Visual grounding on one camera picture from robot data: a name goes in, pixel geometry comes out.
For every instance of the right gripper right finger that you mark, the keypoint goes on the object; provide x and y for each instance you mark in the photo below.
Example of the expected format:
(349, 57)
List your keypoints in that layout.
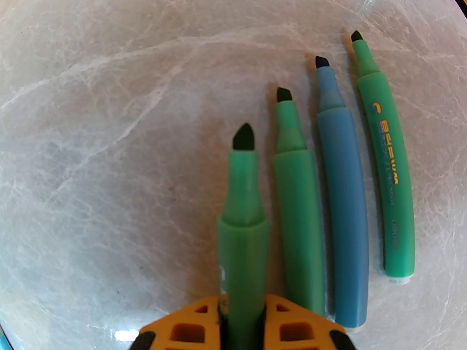
(295, 326)

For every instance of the blue highlighter pen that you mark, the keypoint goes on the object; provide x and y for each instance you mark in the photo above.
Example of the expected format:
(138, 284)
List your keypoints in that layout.
(343, 213)

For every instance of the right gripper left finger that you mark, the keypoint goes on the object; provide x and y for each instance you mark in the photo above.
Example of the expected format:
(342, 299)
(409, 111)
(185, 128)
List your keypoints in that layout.
(189, 326)

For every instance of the green highlighter pen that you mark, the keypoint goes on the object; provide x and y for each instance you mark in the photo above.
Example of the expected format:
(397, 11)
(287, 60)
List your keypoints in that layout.
(242, 250)
(386, 195)
(297, 213)

